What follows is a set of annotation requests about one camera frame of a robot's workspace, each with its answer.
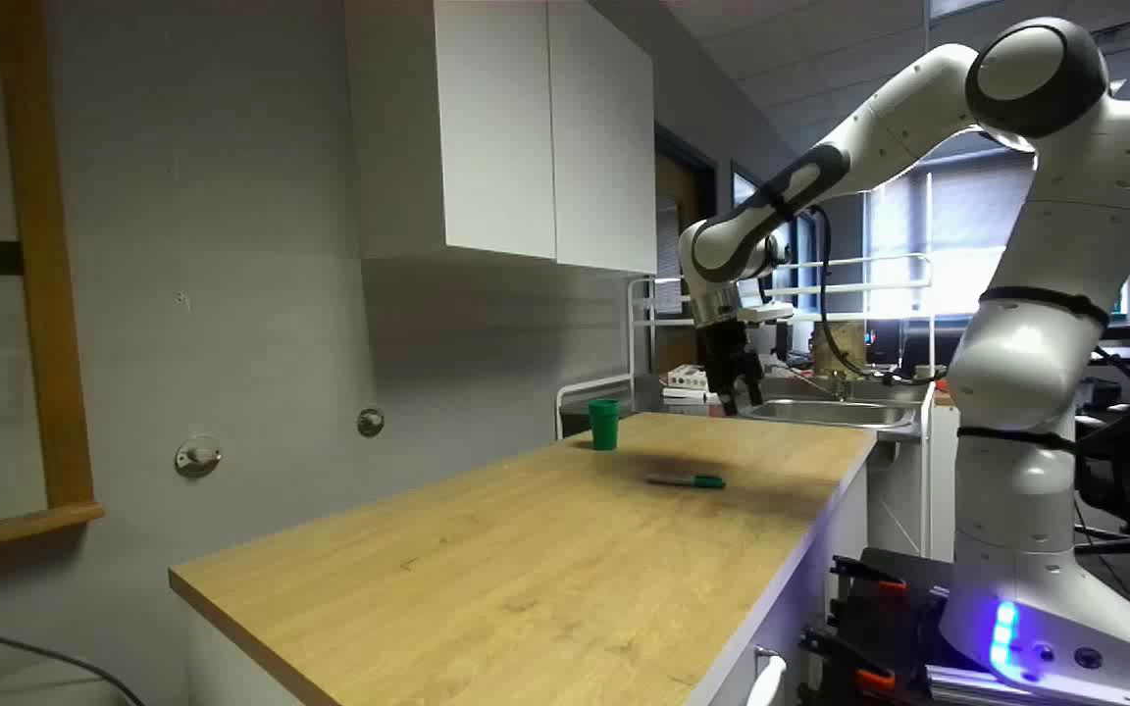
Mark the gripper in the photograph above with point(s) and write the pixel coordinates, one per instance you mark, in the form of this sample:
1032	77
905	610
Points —
724	343

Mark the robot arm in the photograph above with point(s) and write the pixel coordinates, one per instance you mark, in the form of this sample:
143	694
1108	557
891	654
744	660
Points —
1065	294

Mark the green marker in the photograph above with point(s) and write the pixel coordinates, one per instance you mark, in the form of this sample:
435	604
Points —
688	481

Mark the green plastic cup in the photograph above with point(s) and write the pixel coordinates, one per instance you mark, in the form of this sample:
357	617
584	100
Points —
604	427

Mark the white printed box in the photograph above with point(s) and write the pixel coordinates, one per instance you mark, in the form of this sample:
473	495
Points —
688	377

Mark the steel tap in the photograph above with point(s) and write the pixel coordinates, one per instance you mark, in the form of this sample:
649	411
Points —
832	382

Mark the steel sink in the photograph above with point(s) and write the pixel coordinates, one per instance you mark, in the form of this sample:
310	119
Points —
835	413

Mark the brown paper bag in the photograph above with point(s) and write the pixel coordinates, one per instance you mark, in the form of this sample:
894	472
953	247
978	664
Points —
842	348

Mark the wooden door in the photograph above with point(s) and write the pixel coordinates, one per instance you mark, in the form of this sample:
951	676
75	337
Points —
675	265

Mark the black and orange clamp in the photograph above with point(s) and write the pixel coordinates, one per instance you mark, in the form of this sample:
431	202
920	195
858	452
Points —
849	672
869	588

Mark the window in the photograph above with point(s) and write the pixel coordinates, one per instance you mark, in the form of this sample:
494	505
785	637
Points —
957	235

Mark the white cabinet door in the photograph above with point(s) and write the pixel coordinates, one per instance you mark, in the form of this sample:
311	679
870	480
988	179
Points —
604	147
496	127

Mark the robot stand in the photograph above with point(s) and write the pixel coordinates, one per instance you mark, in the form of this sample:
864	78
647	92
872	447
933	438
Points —
918	608

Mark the white wall cabinet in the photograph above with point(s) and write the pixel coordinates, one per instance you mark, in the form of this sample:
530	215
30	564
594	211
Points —
496	127

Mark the round metal wall fitting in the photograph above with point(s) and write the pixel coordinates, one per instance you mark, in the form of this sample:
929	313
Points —
370	423
197	457

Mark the wooden frame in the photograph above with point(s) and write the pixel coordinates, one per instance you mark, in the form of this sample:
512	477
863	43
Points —
40	294

